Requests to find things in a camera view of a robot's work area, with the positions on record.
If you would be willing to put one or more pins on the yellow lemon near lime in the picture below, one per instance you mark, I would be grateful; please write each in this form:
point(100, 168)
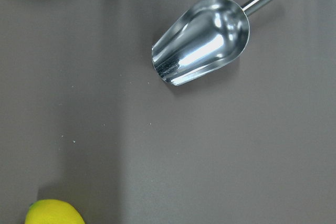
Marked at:
point(53, 211)

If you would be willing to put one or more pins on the steel metal scoop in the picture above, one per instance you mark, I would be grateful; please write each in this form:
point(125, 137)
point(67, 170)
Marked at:
point(208, 36)

